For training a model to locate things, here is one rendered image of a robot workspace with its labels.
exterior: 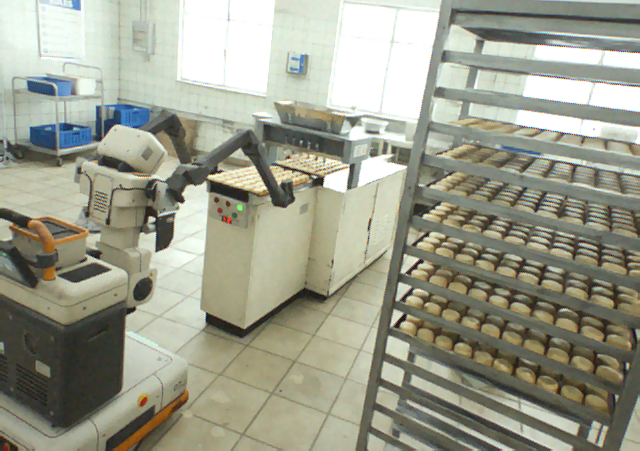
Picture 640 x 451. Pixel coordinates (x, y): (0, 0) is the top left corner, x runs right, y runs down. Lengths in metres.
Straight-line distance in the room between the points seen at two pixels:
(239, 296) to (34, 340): 1.21
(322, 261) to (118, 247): 1.56
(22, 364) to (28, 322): 0.18
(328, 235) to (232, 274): 0.74
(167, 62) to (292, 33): 1.98
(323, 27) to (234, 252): 4.27
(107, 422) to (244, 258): 1.07
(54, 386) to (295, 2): 5.55
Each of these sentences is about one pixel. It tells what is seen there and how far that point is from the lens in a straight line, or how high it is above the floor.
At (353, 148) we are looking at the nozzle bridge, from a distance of 3.07.
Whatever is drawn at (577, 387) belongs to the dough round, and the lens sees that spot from 1.58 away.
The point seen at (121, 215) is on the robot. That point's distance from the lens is 2.05.
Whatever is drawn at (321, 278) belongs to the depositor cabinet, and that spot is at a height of 0.20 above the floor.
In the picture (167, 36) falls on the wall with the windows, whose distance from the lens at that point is 7.61.
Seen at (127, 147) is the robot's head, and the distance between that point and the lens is 2.04.
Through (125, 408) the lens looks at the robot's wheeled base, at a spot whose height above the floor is 0.26.
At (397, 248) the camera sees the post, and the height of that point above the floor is 1.15.
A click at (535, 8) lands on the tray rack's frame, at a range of 1.28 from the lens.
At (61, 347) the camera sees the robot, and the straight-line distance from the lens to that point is 1.87.
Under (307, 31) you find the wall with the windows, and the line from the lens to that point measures 6.59.
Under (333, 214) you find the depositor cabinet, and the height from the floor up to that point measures 0.67.
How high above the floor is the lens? 1.63
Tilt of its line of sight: 16 degrees down
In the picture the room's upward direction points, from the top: 8 degrees clockwise
